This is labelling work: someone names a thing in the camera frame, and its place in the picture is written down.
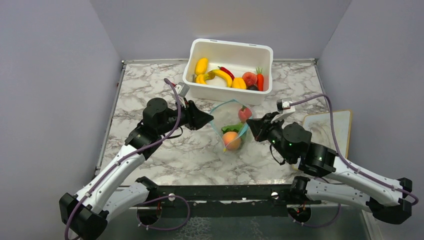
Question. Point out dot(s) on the green lettuce head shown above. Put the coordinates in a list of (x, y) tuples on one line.
[(240, 128)]

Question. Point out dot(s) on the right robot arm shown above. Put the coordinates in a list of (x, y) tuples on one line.
[(329, 178)]

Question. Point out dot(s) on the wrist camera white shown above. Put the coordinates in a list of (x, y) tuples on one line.
[(284, 110), (182, 89)]

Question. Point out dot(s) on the orange carrot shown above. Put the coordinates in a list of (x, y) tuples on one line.
[(260, 79)]

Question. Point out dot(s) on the dark purple plum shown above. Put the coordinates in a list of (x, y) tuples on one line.
[(253, 88)]

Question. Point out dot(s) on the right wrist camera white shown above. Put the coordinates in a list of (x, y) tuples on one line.
[(284, 110)]

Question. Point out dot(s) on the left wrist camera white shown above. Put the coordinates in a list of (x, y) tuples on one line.
[(182, 89)]

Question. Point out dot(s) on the clear zip top bag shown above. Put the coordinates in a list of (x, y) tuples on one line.
[(230, 124)]

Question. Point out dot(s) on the yellow pepper left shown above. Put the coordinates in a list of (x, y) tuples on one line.
[(202, 78)]

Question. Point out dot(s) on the yellow banana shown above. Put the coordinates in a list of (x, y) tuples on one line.
[(222, 76)]

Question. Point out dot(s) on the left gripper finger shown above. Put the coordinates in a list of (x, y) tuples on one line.
[(191, 109), (199, 120)]

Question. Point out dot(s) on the white plastic bin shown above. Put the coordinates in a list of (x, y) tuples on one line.
[(238, 58)]

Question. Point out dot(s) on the white board wooden frame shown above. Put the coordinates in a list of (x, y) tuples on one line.
[(319, 124)]

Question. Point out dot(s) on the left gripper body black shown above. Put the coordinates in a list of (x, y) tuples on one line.
[(172, 122)]

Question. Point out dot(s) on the yellow squash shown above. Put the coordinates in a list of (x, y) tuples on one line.
[(201, 66)]

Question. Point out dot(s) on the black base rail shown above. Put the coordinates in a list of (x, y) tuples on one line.
[(218, 201)]

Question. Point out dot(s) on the peach orange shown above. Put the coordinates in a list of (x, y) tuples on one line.
[(231, 141)]

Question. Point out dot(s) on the yellow pepper front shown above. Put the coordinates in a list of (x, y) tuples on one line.
[(239, 83)]

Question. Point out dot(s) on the red chili pepper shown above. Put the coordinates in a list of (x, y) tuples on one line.
[(226, 71)]

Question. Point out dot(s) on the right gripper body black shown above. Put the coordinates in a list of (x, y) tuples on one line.
[(274, 136)]

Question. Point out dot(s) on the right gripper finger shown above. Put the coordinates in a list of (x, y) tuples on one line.
[(271, 117), (259, 128)]

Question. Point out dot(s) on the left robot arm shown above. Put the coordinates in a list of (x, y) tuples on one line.
[(88, 211)]

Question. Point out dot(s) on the yellow pepper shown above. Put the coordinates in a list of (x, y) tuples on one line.
[(202, 78), (239, 83)]

